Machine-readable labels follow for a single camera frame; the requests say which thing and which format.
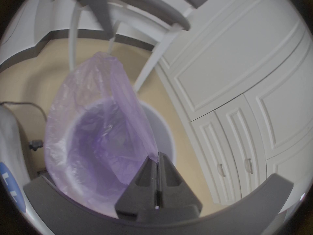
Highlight white chair with grey cushions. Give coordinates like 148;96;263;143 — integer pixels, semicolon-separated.
52;0;212;92

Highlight black cable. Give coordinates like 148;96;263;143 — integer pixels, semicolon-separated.
0;102;47;152

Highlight purple plastic bag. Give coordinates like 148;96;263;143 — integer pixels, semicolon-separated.
44;52;159;198

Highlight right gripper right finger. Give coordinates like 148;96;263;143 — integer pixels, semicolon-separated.
156;152;203;212

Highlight white trash bin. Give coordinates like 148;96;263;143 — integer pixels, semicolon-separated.
66;99;176;188

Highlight white wardrobe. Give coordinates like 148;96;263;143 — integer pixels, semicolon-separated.
137;0;313;205

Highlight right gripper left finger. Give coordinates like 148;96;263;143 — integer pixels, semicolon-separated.
115;156;158;217

